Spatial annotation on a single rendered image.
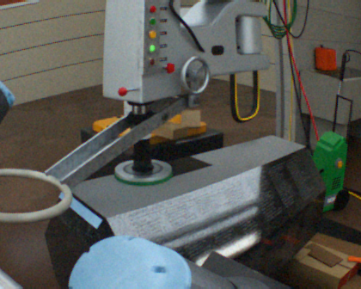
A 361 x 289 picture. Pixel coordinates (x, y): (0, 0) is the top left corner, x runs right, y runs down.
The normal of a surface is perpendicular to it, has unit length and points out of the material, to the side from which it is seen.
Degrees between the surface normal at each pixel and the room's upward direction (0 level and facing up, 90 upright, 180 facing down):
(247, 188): 45
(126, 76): 90
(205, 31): 90
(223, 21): 90
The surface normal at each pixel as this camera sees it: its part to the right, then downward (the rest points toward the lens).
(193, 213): 0.46, -0.52
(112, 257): -0.53, -0.59
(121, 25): -0.67, 0.22
